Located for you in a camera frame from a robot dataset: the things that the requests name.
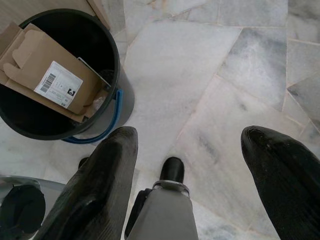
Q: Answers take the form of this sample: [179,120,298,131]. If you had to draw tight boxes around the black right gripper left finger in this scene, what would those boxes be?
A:
[37,126,140,240]

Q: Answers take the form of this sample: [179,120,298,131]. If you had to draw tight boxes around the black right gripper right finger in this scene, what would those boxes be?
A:
[240,125,320,240]

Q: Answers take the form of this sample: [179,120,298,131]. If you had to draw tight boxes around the cardboard with white label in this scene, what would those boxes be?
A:
[0,21,111,124]

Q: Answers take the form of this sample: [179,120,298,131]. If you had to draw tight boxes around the grey right robot leg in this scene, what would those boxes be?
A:
[124,156,200,240]

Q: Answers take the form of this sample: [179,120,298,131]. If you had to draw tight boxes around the plain brown cardboard sheet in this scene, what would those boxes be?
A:
[85,0,112,30]

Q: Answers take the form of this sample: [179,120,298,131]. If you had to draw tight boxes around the black bin with blue handle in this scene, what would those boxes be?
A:
[0,8,136,146]

